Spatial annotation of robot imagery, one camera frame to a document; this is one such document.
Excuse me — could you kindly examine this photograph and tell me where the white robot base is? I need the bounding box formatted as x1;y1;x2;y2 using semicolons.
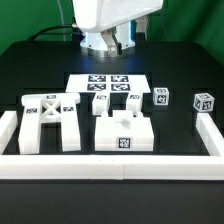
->
80;22;135;58

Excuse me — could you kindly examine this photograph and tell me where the small white tagged cube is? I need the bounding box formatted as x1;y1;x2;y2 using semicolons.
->
153;87;169;105

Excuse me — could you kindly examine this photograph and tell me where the white front fence bar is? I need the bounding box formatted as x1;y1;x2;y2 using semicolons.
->
0;155;224;180

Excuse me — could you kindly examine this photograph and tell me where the white marker sheet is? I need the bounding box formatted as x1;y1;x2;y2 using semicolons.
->
66;74;151;93

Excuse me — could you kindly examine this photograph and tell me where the white right fence bar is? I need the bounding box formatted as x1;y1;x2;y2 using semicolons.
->
196;113;224;158

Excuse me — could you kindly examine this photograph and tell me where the white fence bar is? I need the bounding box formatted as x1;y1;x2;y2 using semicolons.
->
0;155;224;180
196;113;224;158
0;111;18;155

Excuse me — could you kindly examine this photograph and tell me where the black cable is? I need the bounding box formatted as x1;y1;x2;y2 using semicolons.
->
26;23;83;42

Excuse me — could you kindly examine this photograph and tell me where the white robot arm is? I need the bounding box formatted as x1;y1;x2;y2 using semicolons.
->
72;0;163;33

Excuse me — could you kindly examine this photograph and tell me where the white left fence bar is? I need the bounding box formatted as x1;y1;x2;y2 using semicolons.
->
0;111;18;155

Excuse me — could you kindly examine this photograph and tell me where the white chair back frame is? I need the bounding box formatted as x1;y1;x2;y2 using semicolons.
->
18;93;81;154

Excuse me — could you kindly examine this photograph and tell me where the tilted white tagged cube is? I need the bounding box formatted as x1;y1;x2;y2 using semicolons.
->
193;93;215;112

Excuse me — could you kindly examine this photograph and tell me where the white chair seat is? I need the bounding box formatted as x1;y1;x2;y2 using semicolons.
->
95;110;154;151

